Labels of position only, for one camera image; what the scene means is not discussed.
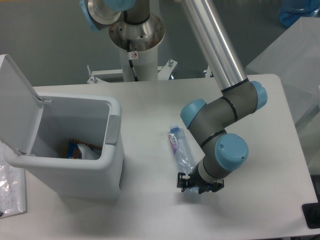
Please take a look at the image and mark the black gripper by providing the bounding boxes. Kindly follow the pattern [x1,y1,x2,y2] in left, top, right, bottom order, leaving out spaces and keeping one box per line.
[176,172,225,194]

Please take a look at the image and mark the clear plastic water bottle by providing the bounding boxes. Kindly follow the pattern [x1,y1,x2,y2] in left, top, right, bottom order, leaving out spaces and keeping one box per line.
[167,124,196,176]

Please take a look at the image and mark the clear plastic bag wrapper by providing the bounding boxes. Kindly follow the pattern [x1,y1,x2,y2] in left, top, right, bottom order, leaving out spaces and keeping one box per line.
[77,143,100,160]

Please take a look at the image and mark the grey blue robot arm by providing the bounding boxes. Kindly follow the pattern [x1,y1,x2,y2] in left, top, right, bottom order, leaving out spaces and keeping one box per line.
[79,0,268,194]

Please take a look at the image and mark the white trash can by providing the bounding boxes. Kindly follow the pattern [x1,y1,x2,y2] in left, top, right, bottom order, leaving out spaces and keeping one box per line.
[0,54,124,199]

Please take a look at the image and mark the metal clamp bolt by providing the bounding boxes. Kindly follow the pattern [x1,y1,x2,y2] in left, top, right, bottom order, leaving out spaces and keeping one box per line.
[203,65,214,78]

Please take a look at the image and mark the black device at edge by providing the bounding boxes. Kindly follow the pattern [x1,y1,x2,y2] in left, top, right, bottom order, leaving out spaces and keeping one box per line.
[302,202,320,229]

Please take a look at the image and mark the blue orange snack packet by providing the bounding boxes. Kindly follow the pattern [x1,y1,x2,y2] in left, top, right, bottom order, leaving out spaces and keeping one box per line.
[66,139,102,160]

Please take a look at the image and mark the clear plastic sheet sleeve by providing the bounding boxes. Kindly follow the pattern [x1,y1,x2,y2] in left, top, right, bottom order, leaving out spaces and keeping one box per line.
[0,142,27,219]

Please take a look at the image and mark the blue water jug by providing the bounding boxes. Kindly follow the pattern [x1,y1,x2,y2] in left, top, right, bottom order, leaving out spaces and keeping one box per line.
[278,0,320,28]

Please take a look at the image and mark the white bracket with bolts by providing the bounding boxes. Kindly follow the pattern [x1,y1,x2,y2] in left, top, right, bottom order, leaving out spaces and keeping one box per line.
[87,59,178,84]

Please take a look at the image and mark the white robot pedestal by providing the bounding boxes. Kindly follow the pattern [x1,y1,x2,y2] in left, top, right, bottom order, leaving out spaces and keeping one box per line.
[119,46,158,82]

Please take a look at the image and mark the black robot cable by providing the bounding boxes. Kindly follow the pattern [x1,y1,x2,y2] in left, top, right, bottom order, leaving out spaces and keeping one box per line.
[126,39,139,82]

